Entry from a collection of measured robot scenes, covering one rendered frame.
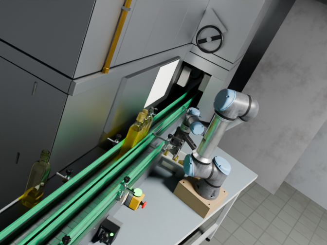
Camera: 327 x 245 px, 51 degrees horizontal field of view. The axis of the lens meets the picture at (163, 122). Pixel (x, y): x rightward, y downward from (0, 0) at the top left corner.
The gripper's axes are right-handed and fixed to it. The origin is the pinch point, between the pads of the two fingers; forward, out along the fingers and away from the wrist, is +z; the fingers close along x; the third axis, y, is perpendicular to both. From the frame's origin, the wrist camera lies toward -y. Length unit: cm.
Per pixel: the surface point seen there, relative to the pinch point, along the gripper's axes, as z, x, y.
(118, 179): -5, 58, 14
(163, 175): 8.3, 14.2, -0.3
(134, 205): 5, 57, 1
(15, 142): -16, 90, 54
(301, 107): -21, -209, -77
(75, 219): -4, 96, 13
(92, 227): -4, 94, 6
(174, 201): 8.4, 32.1, -14.9
